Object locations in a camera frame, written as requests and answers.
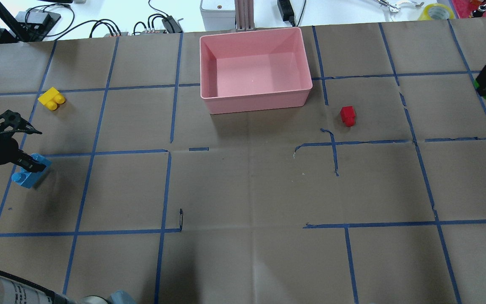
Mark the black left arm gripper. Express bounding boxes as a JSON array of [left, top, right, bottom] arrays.
[[0, 110, 46, 173]]

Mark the blue toy block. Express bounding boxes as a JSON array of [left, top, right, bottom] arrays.
[[11, 153, 52, 189]]

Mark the yellow toy block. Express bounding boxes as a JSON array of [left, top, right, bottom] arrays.
[[37, 87, 66, 111]]

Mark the red toy block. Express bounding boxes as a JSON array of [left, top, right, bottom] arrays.
[[340, 106, 356, 128]]

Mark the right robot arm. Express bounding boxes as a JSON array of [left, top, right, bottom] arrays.
[[0, 60, 486, 304]]

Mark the pink plastic box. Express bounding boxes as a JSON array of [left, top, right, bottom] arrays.
[[199, 27, 313, 115]]

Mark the white box device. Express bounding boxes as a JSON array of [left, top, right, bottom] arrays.
[[200, 0, 236, 31]]

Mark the red plastic tray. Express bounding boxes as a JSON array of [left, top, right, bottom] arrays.
[[451, 0, 486, 19]]

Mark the yellow tape roll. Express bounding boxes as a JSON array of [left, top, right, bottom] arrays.
[[417, 3, 455, 21]]

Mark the black power adapter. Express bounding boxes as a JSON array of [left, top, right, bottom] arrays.
[[276, 0, 295, 24]]

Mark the aluminium frame post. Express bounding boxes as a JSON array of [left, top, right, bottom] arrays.
[[235, 0, 255, 32]]

